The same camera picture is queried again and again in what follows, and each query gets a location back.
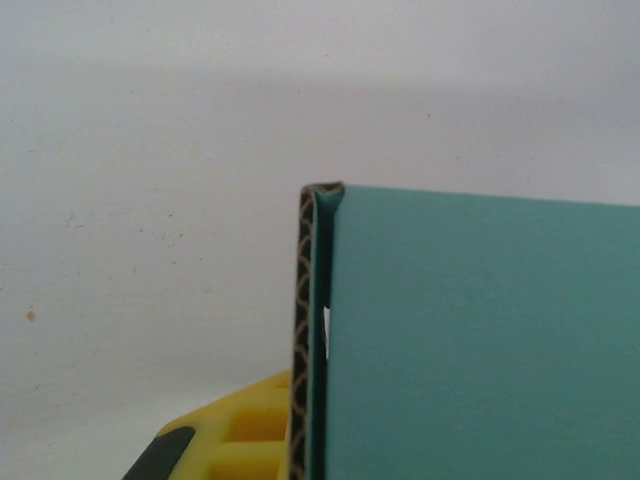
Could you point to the teal corrugated cardboard box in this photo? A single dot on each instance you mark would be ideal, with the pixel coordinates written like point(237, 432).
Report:
point(475, 325)

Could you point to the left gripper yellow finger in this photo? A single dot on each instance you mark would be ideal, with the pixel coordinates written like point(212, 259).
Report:
point(215, 440)

